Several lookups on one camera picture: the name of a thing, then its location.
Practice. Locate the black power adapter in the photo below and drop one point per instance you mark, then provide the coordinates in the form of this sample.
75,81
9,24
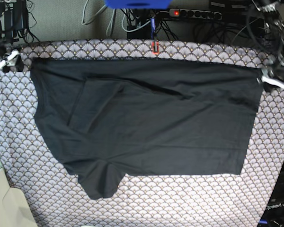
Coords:
15,18

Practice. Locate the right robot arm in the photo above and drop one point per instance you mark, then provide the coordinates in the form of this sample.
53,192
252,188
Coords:
6,45

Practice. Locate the beige cabinet corner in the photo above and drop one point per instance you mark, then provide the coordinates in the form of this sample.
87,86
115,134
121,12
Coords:
14,209

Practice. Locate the orange table clamp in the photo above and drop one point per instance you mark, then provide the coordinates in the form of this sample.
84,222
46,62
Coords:
155,47

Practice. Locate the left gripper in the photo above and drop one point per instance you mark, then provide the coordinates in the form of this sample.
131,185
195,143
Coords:
270,81

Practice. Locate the fan-patterned tablecloth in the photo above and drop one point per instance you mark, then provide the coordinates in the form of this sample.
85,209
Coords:
55,199

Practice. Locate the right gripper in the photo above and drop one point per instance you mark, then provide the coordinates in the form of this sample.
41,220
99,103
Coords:
13,62

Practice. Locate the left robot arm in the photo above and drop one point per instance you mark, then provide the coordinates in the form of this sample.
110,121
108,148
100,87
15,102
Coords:
272,12

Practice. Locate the black power strip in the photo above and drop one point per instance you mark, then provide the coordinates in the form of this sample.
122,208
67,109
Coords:
197,14

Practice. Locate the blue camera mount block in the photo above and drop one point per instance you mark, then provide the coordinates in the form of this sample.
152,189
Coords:
138,4

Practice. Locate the black OpenArm box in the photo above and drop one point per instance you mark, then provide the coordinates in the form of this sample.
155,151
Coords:
274,211

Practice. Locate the dark T-shirt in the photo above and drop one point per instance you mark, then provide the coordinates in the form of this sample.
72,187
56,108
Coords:
104,119

